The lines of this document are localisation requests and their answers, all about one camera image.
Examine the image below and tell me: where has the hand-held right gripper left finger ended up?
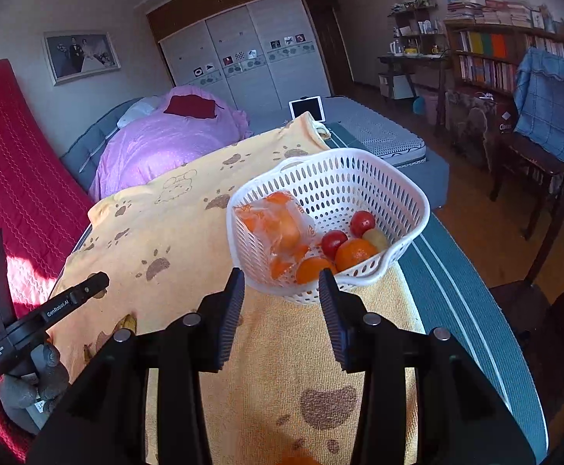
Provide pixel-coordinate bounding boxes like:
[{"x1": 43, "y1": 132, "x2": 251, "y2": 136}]
[{"x1": 26, "y1": 267, "x2": 246, "y2": 465}]

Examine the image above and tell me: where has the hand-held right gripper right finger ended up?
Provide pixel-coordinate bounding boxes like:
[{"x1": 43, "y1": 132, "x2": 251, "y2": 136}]
[{"x1": 318, "y1": 268, "x2": 537, "y2": 465}]

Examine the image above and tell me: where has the red tomato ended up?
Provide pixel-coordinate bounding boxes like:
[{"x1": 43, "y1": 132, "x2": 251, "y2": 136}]
[
  {"x1": 322, "y1": 230, "x2": 349, "y2": 260},
  {"x1": 350, "y1": 210, "x2": 376, "y2": 238}
]

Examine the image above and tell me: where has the clear bag of oranges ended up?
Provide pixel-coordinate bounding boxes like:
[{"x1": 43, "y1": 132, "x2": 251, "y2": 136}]
[{"x1": 234, "y1": 191, "x2": 316, "y2": 279}]

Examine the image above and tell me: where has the white plastic basket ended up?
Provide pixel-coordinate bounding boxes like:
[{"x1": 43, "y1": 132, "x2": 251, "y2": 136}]
[{"x1": 226, "y1": 148, "x2": 432, "y2": 305}]

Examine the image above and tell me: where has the person's left hand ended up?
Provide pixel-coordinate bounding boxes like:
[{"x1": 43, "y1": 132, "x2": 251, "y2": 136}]
[{"x1": 0, "y1": 341, "x2": 71, "y2": 436}]

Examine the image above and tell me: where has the small yellow-green fruit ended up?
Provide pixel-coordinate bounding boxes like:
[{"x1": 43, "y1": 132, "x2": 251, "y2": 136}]
[{"x1": 363, "y1": 227, "x2": 389, "y2": 251}]

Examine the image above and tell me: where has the yellow paw print towel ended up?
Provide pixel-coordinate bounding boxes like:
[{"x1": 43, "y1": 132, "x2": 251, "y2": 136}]
[{"x1": 47, "y1": 112, "x2": 421, "y2": 465}]

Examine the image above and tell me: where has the teal striped sheet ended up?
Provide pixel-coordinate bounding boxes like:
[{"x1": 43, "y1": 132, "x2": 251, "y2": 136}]
[{"x1": 328, "y1": 123, "x2": 550, "y2": 452}]

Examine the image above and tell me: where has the red quilted blanket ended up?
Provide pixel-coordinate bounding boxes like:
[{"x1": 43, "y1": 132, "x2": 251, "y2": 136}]
[{"x1": 0, "y1": 59, "x2": 94, "y2": 463}]

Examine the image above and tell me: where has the blue padded headboard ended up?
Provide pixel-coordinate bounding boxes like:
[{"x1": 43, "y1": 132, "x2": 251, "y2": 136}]
[{"x1": 59, "y1": 97, "x2": 142, "y2": 189}]

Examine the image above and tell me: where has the pink dotted duvet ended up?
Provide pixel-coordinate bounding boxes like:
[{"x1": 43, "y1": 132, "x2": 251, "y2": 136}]
[{"x1": 88, "y1": 84, "x2": 253, "y2": 202}]

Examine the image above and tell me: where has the grey mattress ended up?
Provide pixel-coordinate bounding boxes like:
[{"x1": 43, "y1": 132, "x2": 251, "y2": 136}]
[{"x1": 323, "y1": 96, "x2": 450, "y2": 210}]

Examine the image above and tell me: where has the wooden chair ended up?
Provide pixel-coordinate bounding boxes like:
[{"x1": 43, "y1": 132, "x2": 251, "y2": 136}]
[
  {"x1": 488, "y1": 102, "x2": 564, "y2": 391},
  {"x1": 488, "y1": 41, "x2": 564, "y2": 253}
]

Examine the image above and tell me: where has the white tablet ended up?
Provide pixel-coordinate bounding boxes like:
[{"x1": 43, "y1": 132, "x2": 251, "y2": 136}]
[{"x1": 289, "y1": 96, "x2": 326, "y2": 123}]

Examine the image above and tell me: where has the dark red cloth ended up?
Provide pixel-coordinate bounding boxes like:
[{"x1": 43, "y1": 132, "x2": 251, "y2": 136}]
[{"x1": 163, "y1": 95, "x2": 217, "y2": 119}]

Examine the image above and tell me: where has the white pillow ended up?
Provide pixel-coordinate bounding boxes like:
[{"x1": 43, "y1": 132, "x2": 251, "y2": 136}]
[{"x1": 116, "y1": 96, "x2": 162, "y2": 129}]

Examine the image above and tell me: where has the brown furry throw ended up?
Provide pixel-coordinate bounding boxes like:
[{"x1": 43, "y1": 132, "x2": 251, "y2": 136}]
[{"x1": 445, "y1": 90, "x2": 504, "y2": 171}]

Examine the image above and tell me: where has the white storage box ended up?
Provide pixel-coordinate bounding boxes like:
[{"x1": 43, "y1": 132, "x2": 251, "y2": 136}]
[{"x1": 378, "y1": 72, "x2": 416, "y2": 102}]

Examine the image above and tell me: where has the dark wooden desk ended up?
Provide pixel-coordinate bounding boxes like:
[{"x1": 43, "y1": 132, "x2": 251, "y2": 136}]
[{"x1": 376, "y1": 51, "x2": 450, "y2": 127}]

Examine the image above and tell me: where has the brown wooden door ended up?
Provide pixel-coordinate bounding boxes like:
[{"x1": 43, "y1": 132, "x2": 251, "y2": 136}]
[{"x1": 301, "y1": 0, "x2": 355, "y2": 98}]

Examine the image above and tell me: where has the white sliding door wardrobe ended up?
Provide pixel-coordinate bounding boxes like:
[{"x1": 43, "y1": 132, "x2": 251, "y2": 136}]
[{"x1": 145, "y1": 0, "x2": 334, "y2": 116}]

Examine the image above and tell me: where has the wooden bookshelf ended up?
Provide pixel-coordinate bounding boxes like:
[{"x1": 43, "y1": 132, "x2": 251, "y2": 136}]
[{"x1": 444, "y1": 22, "x2": 564, "y2": 103}]

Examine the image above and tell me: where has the blue checked blanket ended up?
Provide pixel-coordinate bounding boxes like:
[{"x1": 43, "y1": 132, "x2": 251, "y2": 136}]
[{"x1": 513, "y1": 47, "x2": 564, "y2": 204}]

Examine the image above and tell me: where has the wooden desk shelf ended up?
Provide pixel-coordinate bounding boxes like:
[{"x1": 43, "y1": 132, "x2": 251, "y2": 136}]
[{"x1": 387, "y1": 0, "x2": 445, "y2": 52}]

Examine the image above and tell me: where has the stack of books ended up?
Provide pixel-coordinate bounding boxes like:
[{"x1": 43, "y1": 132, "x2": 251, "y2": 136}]
[{"x1": 444, "y1": 0, "x2": 564, "y2": 31}]

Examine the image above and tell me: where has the framed wall photo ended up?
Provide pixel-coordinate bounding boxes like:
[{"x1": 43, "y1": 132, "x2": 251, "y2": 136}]
[{"x1": 43, "y1": 31, "x2": 121, "y2": 86}]

